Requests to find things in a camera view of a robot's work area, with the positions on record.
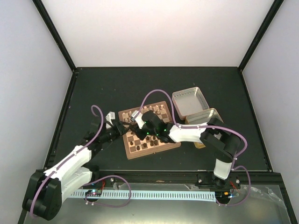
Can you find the small circuit board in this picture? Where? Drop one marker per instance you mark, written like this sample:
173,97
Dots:
94,192

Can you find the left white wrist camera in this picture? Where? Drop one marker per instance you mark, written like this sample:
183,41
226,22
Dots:
110,116

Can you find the black frame post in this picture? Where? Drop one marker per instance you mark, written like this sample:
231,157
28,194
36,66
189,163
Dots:
276,5
54,33

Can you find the left black frame post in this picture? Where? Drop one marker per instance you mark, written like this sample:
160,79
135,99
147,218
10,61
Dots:
54,33

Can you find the wooden chess board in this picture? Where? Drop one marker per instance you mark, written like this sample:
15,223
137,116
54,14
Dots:
149,128

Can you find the right black frame post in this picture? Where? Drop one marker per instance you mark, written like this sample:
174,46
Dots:
276,5

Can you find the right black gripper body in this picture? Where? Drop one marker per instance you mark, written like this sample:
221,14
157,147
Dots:
142,136

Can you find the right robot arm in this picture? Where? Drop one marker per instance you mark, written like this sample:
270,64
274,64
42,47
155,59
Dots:
223,141

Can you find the black front rail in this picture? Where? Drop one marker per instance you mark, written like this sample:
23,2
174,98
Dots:
204,180

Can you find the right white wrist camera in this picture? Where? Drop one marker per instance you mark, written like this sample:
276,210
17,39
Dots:
136,116

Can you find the light blue slotted cable duct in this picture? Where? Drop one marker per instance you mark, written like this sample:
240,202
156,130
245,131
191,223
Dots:
149,195

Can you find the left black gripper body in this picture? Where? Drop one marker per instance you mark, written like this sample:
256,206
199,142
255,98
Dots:
117,134

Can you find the pink rimmed metal tin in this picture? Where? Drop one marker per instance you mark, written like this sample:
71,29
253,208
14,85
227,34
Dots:
189,101

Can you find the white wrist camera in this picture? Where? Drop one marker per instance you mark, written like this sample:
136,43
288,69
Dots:
136,116
110,116

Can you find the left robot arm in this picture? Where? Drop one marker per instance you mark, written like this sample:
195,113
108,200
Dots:
48,189

